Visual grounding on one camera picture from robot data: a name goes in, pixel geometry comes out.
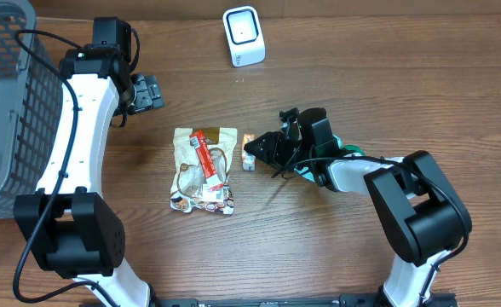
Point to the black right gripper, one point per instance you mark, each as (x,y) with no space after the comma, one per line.
(287,143)

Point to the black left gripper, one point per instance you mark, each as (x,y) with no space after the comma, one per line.
(146,95)

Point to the orange small carton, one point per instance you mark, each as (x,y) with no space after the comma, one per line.
(248,160)

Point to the teal snack packet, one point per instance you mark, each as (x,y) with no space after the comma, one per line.
(315,171)

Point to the red stick packet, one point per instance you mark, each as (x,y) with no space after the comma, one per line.
(211,177)

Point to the beige snack bag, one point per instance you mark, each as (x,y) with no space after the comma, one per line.
(191,188)

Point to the green lid jar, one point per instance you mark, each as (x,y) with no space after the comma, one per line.
(352,149)

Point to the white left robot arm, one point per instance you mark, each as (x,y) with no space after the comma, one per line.
(68,226)

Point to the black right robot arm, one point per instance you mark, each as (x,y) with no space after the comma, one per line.
(423,219)

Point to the white barcode scanner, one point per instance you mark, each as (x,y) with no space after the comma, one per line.
(244,36)

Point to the grey plastic mesh basket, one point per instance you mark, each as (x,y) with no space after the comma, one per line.
(30,103)

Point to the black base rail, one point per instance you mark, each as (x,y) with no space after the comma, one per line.
(276,302)

